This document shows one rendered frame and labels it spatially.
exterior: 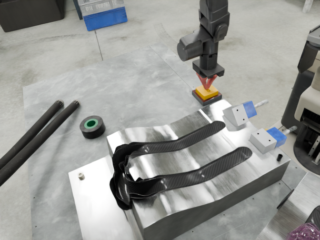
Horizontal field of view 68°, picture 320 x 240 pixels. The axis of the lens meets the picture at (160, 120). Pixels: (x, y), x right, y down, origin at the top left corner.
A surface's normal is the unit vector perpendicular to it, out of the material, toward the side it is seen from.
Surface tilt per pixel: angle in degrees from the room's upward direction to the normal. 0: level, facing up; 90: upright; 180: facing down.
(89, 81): 0
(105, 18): 91
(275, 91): 0
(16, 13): 90
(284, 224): 27
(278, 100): 0
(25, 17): 90
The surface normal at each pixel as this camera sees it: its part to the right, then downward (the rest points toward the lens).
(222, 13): 0.48, 0.74
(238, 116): 0.24, -0.03
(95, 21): 0.32, 0.65
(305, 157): -0.11, -0.70
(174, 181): 0.34, -0.75
